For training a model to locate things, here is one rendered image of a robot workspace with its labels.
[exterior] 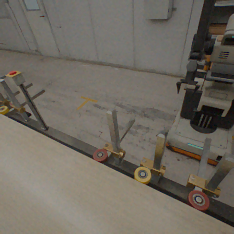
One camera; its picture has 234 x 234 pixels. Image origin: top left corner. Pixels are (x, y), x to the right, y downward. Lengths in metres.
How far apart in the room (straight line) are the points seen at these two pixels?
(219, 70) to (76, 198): 1.22
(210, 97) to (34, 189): 1.40
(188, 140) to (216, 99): 0.54
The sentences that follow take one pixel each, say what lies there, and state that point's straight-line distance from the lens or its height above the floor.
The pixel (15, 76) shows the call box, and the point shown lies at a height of 1.21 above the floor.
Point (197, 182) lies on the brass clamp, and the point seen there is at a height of 0.87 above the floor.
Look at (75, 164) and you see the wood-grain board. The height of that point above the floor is 0.90.
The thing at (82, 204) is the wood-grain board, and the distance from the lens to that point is 0.78.
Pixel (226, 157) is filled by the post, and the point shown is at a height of 1.10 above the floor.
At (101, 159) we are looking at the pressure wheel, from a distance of 0.85.
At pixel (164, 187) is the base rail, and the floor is 0.70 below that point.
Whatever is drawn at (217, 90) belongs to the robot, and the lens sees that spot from 1.46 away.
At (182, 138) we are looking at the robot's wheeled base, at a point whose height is 0.28.
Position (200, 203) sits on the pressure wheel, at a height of 0.90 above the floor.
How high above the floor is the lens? 1.61
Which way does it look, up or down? 43 degrees down
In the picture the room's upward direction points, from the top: 8 degrees counter-clockwise
